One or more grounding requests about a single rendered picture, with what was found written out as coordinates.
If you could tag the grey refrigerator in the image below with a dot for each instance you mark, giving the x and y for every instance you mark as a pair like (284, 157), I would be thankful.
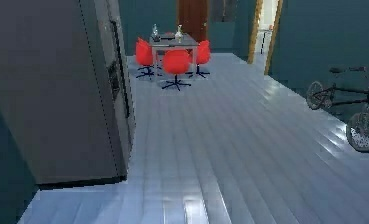
(58, 90)

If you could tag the red swivel chair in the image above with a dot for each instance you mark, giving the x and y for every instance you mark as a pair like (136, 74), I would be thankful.
(203, 53)
(144, 55)
(176, 63)

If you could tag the grey dining table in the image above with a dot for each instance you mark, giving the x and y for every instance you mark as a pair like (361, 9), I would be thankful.
(173, 42)

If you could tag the pale glass vase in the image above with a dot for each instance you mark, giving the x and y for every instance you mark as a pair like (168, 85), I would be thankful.
(179, 34)

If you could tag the clear glass bottle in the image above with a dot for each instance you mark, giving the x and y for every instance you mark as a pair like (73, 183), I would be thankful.
(155, 34)

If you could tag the brown wooden door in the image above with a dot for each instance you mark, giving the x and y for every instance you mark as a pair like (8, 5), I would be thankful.
(193, 18)

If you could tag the black bicycle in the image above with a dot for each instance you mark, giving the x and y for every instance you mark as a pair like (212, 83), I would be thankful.
(353, 103)

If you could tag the yellow wooden door frame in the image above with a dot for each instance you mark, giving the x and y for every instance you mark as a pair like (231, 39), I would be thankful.
(253, 33)

